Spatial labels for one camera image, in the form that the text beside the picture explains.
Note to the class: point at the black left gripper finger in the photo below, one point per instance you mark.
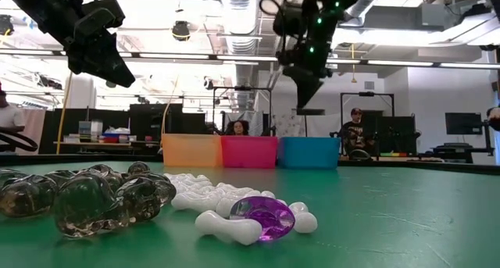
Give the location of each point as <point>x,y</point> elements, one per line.
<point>105,70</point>

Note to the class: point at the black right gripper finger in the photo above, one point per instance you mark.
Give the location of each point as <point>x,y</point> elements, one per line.
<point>306,88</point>

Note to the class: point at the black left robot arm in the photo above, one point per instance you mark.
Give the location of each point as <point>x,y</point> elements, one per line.
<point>31,6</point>

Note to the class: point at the clear plastic storage box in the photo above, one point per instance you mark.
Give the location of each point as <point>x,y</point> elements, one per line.
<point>90,130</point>

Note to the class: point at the blue plastic bin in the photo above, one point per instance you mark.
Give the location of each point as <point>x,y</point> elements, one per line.
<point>308,152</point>

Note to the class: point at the person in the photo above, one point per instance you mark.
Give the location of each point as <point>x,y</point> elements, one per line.
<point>354,133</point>
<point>239,128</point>
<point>494,117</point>

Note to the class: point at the red storage container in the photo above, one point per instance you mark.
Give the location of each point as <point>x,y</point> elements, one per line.
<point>111,140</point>

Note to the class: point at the black ceiling dome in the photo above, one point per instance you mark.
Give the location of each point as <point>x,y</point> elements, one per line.
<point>181,30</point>

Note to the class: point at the pink plastic bin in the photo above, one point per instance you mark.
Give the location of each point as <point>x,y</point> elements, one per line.
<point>250,152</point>

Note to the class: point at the pink curtain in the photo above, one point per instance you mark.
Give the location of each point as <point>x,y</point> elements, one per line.
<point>35,127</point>

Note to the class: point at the orange plastic bin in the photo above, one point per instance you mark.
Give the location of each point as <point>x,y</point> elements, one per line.
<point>191,151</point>

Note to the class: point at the white plastic bone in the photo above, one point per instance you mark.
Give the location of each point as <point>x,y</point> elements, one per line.
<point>226,207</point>
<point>306,222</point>
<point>228,227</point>
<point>298,207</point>
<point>234,190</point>
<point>185,178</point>
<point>195,202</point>

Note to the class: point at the purple translucent bird skull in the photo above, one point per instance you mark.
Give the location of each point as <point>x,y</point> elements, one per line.
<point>265,217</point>

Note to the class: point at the black computer monitor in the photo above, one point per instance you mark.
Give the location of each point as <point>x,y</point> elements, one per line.
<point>463,123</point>

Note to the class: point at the black desk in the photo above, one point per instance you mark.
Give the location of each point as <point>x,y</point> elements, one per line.
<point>461,149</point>

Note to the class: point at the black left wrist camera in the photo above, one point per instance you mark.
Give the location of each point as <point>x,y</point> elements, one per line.
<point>97,14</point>

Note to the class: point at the black frame stand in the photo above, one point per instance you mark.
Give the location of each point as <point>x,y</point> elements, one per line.
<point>367,93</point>
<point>242,88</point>

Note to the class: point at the smooth silver air duct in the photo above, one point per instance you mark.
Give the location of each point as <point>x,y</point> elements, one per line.
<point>367,0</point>

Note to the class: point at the ribbed silver air duct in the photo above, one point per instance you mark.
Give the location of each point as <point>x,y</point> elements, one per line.
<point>238,22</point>

